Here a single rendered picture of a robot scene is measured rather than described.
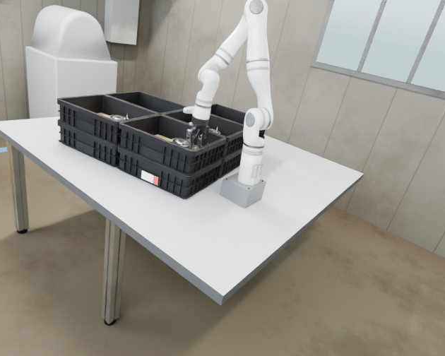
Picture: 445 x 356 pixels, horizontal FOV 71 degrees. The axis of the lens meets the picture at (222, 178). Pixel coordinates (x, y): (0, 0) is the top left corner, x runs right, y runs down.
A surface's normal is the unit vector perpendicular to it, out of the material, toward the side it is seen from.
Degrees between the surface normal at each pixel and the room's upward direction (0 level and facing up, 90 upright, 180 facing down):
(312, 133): 90
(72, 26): 90
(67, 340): 0
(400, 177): 90
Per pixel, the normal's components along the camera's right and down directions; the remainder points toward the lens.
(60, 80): 0.78, 0.40
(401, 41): -0.60, 0.23
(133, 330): 0.19, -0.89
